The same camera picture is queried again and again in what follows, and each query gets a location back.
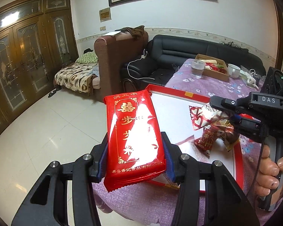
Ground long red snack pack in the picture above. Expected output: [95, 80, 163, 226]
[104, 90, 166, 192]

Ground red flower snack packet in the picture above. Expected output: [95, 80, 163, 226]
[194, 124, 221, 158]

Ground red white heart packet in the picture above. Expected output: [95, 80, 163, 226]
[189, 103, 229, 131]

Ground maroon Soulkiss cake packet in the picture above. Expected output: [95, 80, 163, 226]
[214, 119, 240, 152]

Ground person right hand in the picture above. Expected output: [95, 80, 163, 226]
[254, 145, 283, 197]

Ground white plush toy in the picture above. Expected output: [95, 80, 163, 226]
[239, 70, 259, 90]

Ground purple floral tablecloth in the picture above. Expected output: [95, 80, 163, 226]
[95, 107, 283, 225]

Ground white ceramic mug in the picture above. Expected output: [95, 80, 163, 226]
[228, 64, 241, 79]

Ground red gift box tray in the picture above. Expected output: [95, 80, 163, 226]
[145, 83, 245, 195]

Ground cardboard snack box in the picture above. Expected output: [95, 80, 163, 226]
[195, 54, 229, 82]

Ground clear water cup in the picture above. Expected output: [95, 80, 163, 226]
[191, 60, 206, 79]

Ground patterned blanket bed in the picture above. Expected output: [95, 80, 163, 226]
[54, 50, 101, 94]

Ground black leather sofa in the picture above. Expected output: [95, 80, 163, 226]
[120, 35, 266, 92]

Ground brown armchair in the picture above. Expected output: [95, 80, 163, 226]
[93, 32, 148, 102]

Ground wooden cabinet doors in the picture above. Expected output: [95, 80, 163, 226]
[0, 0, 78, 134]

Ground white charging cable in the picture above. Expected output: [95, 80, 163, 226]
[126, 49, 156, 81]

